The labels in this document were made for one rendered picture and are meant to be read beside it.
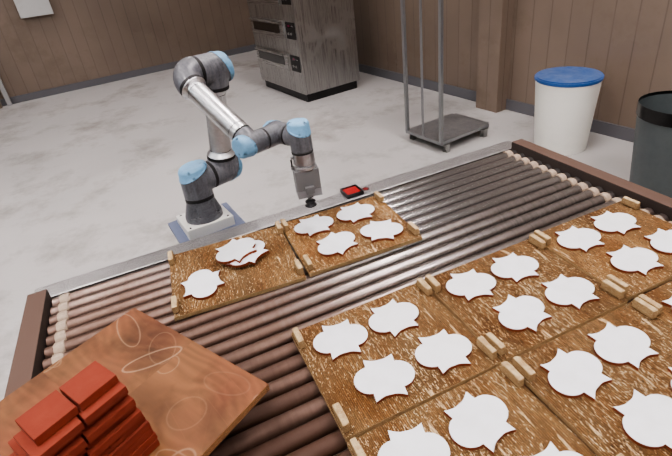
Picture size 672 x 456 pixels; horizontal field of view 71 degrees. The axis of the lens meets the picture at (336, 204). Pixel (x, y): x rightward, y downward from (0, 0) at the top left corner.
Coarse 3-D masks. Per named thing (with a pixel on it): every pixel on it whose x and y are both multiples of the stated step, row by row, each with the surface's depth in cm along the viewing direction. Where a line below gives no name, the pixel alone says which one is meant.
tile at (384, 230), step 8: (376, 224) 167; (384, 224) 166; (392, 224) 166; (360, 232) 164; (368, 232) 163; (376, 232) 163; (384, 232) 162; (392, 232) 161; (400, 232) 161; (376, 240) 160; (392, 240) 159
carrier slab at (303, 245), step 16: (336, 208) 183; (384, 208) 179; (288, 224) 176; (336, 224) 172; (352, 224) 171; (368, 224) 170; (400, 224) 167; (304, 240) 165; (368, 240) 161; (384, 240) 160; (400, 240) 159; (416, 240) 159; (320, 256) 156; (336, 256) 155; (352, 256) 154; (368, 256) 154; (320, 272) 150
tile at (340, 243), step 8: (344, 232) 165; (320, 240) 162; (328, 240) 162; (336, 240) 161; (344, 240) 160; (352, 240) 160; (320, 248) 158; (328, 248) 157; (336, 248) 157; (344, 248) 156; (328, 256) 155
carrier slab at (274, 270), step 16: (224, 240) 171; (272, 240) 168; (176, 256) 166; (192, 256) 164; (208, 256) 163; (272, 256) 159; (288, 256) 158; (176, 272) 157; (192, 272) 156; (224, 272) 154; (240, 272) 153; (256, 272) 152; (272, 272) 151; (288, 272) 150; (176, 288) 149; (224, 288) 147; (240, 288) 146; (256, 288) 145; (272, 288) 145; (192, 304) 142; (208, 304) 141; (224, 304) 141; (176, 320) 138
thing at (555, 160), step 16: (512, 144) 216; (528, 144) 211; (544, 160) 201; (560, 160) 194; (576, 160) 192; (576, 176) 188; (592, 176) 181; (608, 176) 178; (624, 192) 170; (640, 192) 166; (656, 192) 164; (656, 208) 160
